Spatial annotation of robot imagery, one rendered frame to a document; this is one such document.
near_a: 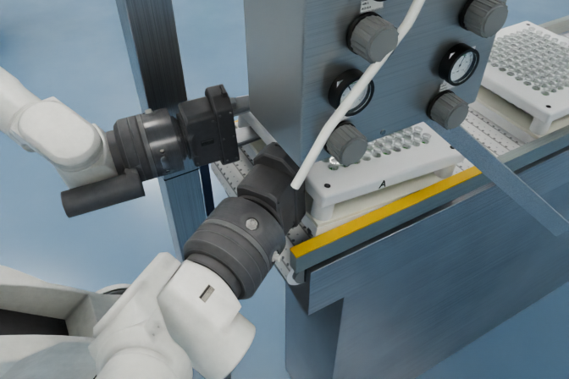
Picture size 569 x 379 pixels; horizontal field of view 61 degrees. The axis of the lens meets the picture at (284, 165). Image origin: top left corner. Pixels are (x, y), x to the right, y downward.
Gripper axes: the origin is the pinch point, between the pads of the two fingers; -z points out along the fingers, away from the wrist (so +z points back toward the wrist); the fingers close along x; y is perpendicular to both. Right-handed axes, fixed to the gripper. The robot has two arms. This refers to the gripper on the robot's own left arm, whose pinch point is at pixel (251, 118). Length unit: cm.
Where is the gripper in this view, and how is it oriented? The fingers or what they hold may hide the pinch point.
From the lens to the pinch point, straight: 68.9
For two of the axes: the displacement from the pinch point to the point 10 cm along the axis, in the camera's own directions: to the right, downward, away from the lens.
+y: 3.7, 6.2, -6.9
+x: 0.4, 7.3, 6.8
